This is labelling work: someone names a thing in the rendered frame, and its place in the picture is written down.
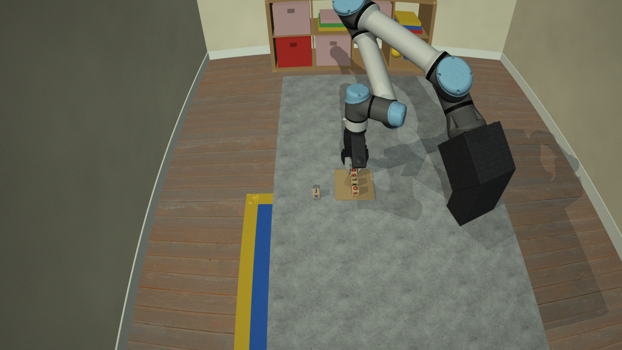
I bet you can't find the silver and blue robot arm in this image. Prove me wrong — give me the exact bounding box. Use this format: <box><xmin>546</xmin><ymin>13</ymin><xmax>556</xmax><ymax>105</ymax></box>
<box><xmin>332</xmin><ymin>0</ymin><xmax>487</xmax><ymax>168</ymax></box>

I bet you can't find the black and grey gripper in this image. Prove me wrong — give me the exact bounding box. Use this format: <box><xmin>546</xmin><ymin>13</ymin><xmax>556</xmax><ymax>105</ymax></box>
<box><xmin>341</xmin><ymin>126</ymin><xmax>369</xmax><ymax>174</ymax></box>

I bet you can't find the tan mat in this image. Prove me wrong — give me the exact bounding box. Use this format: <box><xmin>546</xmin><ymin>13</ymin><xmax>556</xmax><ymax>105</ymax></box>
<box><xmin>334</xmin><ymin>169</ymin><xmax>375</xmax><ymax>200</ymax></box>

